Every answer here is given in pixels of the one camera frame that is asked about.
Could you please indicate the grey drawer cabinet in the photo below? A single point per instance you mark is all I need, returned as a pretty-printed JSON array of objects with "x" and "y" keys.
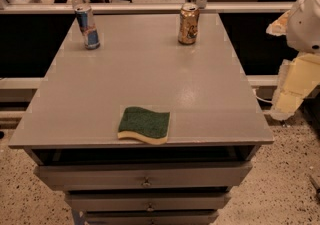
[{"x": 73, "y": 118}]

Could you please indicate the gold drink can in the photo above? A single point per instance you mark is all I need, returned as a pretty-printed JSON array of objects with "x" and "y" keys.
[{"x": 188, "y": 30}]

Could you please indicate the bottom grey drawer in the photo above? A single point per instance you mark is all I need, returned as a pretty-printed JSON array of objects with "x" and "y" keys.
[{"x": 188, "y": 217}]

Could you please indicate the yellow foam padded gripper finger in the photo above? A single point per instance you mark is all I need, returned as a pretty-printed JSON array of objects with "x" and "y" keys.
[{"x": 296, "y": 80}]

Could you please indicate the grey drawer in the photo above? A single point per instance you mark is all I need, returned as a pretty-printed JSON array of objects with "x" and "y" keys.
[
  {"x": 188, "y": 217},
  {"x": 148, "y": 201},
  {"x": 143, "y": 176}
]

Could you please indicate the green and yellow sponge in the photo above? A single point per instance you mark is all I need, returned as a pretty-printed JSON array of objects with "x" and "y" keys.
[{"x": 144, "y": 125}]

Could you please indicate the blue silver drink can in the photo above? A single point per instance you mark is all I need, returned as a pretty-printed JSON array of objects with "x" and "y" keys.
[{"x": 86, "y": 22}]

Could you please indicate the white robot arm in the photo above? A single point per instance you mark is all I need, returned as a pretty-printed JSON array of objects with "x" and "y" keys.
[{"x": 300, "y": 25}]

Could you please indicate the top grey drawer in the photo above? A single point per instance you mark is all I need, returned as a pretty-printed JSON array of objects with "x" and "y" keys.
[{"x": 143, "y": 176}]

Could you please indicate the middle grey drawer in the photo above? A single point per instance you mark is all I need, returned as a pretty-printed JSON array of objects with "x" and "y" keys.
[{"x": 148, "y": 201}]

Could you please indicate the metal window frame rail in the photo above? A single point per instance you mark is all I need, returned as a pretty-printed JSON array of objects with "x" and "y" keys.
[{"x": 23, "y": 7}]

